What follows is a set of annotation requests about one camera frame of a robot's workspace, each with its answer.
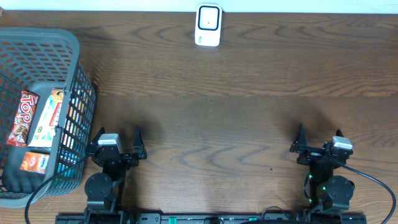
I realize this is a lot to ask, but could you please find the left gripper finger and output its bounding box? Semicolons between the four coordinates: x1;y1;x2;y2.
132;127;146;153
90;127;105;146

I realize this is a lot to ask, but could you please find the large yellow white snack bag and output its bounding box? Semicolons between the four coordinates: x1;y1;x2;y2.
28;88;64;148

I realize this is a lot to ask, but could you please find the grey plastic shopping basket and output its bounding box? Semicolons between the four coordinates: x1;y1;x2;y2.
1;27;96;208

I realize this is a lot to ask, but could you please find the small orange snack pack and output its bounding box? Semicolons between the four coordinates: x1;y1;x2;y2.
20;152;50;174

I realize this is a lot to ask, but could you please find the red Top snack bar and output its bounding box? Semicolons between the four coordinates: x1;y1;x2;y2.
6;90;39;147

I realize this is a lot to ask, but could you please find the teal mouthwash bottle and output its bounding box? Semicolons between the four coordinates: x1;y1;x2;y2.
57;90;93;172

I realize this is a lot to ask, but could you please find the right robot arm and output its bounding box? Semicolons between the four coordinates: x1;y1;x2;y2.
289;124;355;223

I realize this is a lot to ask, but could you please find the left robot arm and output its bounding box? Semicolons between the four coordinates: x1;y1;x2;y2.
83;128;147;223

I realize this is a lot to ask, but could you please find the white barcode scanner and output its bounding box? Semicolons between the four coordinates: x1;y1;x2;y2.
194;4;223;47

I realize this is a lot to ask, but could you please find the left black cable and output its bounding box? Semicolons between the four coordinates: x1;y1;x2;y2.
24;154;91;224

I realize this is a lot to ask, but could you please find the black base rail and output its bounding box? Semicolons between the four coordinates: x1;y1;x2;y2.
55;212;368;224

